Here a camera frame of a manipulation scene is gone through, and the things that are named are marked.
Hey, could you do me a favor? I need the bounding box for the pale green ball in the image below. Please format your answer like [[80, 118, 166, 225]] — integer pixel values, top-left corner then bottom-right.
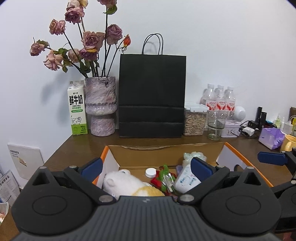
[[182, 152, 207, 167]]

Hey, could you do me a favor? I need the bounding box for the white sanitizer bottle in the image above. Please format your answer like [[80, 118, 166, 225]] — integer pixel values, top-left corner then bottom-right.
[[174, 165, 201, 194]]

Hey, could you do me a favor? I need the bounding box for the yellow white plush toy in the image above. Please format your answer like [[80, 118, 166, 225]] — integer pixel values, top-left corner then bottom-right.
[[102, 169, 165, 200]]

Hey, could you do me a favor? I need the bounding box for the red green ornament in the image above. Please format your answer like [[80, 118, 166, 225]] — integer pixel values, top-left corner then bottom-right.
[[151, 165, 177, 195]]

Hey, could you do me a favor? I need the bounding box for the small white round lid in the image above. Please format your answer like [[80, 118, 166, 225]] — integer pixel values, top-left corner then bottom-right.
[[145, 168, 157, 178]]

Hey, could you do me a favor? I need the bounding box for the yellow ceramic mug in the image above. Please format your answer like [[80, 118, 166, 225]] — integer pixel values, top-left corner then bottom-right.
[[280, 135, 296, 152]]

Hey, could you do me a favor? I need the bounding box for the purple tissue pack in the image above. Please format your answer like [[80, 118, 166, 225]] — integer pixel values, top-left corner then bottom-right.
[[258, 128, 285, 150]]

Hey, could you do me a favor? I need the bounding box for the black upright device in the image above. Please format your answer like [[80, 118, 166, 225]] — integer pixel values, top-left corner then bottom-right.
[[255, 106, 267, 130]]

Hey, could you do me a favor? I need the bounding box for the open red cardboard box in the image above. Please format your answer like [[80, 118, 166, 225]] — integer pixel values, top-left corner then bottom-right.
[[92, 141, 274, 197]]

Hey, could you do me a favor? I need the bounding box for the white floral tin box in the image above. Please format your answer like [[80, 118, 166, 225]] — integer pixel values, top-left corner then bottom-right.
[[221, 120, 242, 138]]

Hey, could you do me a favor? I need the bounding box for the empty clear glass jar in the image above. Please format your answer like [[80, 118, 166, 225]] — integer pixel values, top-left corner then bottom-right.
[[207, 110, 228, 141]]

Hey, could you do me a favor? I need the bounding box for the clear container of pellets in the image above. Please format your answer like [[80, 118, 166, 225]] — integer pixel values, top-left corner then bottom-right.
[[184, 103, 209, 136]]

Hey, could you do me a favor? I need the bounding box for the left red-label water bottle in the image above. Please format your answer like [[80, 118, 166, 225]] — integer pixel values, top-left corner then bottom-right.
[[200, 83, 217, 110]]

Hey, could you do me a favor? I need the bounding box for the red-label water bottle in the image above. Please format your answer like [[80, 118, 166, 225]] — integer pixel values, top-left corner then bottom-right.
[[200, 83, 217, 110], [215, 85, 226, 110], [224, 86, 236, 111]]

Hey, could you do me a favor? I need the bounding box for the purple marbled ceramic vase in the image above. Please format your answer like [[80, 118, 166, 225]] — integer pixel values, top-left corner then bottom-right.
[[84, 76, 117, 137]]

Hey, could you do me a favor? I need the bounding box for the middle red-label water bottle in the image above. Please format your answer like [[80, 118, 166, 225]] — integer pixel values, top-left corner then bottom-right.
[[215, 85, 226, 110]]

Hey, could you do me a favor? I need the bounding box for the green white milk carton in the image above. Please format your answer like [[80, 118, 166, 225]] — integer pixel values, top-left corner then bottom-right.
[[67, 80, 88, 135]]

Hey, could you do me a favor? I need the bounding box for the right red-label water bottle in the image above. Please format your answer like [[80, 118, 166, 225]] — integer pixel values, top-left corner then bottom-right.
[[224, 86, 236, 111]]

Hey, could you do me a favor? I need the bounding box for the black paper shopping bag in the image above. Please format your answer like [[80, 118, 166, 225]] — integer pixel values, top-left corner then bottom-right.
[[118, 33, 186, 138]]

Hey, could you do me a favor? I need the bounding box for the dried pink rose bouquet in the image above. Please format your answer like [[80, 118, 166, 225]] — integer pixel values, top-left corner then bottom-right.
[[29, 0, 132, 79]]

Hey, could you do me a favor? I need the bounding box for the white charger with cable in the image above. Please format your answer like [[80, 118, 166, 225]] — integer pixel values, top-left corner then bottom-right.
[[239, 120, 260, 139]]

